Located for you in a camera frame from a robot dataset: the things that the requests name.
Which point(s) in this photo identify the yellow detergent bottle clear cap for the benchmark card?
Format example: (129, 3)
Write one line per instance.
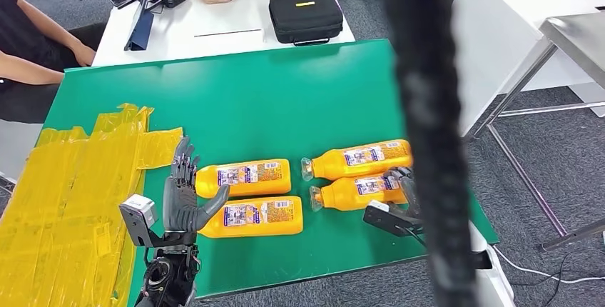
(264, 229)
(340, 167)
(345, 197)
(255, 190)

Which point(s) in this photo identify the white desk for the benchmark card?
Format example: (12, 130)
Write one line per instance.
(520, 11)

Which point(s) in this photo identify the person's left forearm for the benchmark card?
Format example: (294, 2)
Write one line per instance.
(47, 26)

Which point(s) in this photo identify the thin black stick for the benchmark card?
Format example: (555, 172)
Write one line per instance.
(228, 33)

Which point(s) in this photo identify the person's body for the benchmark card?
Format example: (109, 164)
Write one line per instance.
(23, 26)

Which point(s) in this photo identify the steel frame table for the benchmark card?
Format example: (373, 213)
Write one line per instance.
(581, 40)

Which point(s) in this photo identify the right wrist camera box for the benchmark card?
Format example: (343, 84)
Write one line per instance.
(383, 219)

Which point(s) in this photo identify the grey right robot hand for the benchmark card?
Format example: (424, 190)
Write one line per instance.
(407, 186)

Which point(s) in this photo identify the yellow plastic sheet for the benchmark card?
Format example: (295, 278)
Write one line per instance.
(71, 201)

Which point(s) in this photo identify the dark blue folded stand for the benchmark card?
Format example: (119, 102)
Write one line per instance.
(141, 30)

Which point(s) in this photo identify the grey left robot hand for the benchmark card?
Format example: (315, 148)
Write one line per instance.
(179, 205)

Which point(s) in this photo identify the person's right forearm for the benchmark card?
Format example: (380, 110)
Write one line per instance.
(28, 70)

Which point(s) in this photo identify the black zipped carrying case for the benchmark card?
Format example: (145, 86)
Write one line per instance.
(305, 21)

